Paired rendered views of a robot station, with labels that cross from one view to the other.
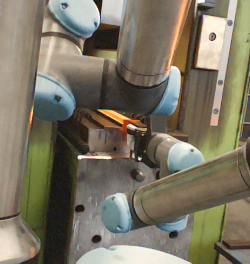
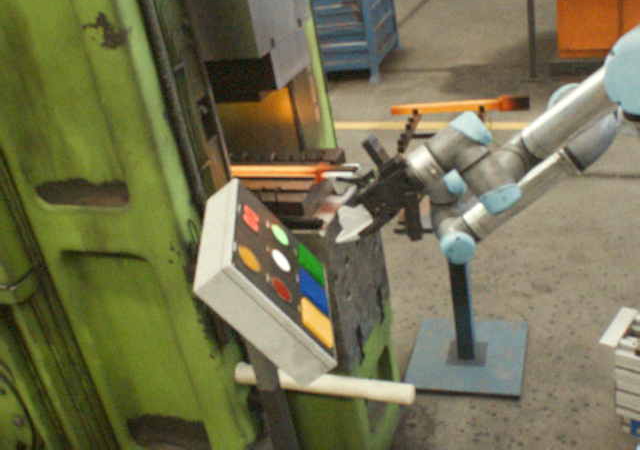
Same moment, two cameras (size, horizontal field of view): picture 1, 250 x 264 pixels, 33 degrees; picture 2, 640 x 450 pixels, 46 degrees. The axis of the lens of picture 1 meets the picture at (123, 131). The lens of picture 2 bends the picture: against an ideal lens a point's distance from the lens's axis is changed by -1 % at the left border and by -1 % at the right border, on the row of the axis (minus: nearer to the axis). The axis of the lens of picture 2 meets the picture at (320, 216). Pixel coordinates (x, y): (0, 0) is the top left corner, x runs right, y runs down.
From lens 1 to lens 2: 1.39 m
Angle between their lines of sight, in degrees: 45
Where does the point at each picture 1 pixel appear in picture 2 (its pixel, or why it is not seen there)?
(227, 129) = (324, 115)
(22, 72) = not seen: outside the picture
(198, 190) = (534, 194)
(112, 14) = (281, 74)
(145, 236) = (365, 263)
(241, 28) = not seen: hidden behind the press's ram
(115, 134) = (314, 191)
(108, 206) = (456, 247)
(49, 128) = not seen: hidden behind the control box
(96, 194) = (338, 256)
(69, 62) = (508, 167)
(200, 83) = (301, 85)
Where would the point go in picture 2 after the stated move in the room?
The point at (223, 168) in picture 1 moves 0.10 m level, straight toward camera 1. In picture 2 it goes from (550, 173) to (588, 185)
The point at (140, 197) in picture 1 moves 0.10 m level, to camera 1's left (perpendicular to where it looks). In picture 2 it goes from (480, 224) to (456, 245)
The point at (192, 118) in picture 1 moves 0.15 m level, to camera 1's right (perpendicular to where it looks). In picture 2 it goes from (307, 126) to (339, 107)
